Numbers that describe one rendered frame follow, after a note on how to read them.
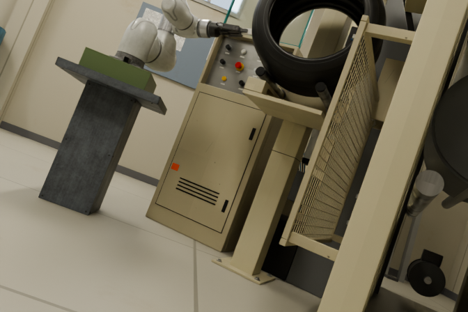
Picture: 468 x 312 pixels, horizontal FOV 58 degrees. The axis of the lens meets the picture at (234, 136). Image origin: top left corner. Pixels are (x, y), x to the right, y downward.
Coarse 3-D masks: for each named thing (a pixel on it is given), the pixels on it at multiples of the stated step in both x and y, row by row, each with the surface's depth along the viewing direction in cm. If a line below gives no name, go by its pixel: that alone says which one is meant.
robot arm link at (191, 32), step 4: (192, 20) 206; (196, 20) 209; (172, 24) 215; (192, 24) 206; (196, 24) 208; (172, 28) 215; (176, 28) 212; (188, 28) 206; (192, 28) 207; (196, 28) 208; (176, 32) 214; (180, 32) 210; (184, 32) 209; (188, 32) 209; (192, 32) 209; (196, 32) 209; (180, 36) 216; (184, 36) 214; (188, 36) 213; (192, 36) 212; (196, 36) 212
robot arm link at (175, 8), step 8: (168, 0) 193; (176, 0) 193; (184, 0) 200; (168, 8) 193; (176, 8) 193; (184, 8) 197; (168, 16) 196; (176, 16) 195; (184, 16) 198; (192, 16) 206; (176, 24) 201; (184, 24) 202
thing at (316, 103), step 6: (282, 90) 216; (288, 96) 215; (294, 96) 214; (300, 96) 212; (294, 102) 213; (300, 102) 212; (306, 102) 210; (312, 102) 209; (318, 102) 208; (318, 108) 208; (324, 108) 207; (336, 114) 204; (336, 120) 203
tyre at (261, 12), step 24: (264, 0) 186; (288, 0) 209; (312, 0) 209; (336, 0) 206; (360, 0) 199; (264, 24) 183; (384, 24) 174; (264, 48) 181; (360, 48) 170; (288, 72) 178; (312, 72) 174; (336, 72) 173; (360, 72) 179; (312, 96) 193
